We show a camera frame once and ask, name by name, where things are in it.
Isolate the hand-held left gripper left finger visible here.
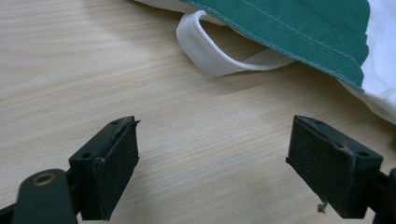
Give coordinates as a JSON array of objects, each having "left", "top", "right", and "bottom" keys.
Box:
[{"left": 68, "top": 115, "right": 141, "bottom": 222}]

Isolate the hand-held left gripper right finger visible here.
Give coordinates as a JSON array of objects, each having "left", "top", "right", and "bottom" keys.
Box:
[{"left": 285, "top": 114, "right": 384, "bottom": 219}]

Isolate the green and white cloth bag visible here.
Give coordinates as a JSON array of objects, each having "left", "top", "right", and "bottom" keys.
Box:
[{"left": 134, "top": 0, "right": 396, "bottom": 125}]

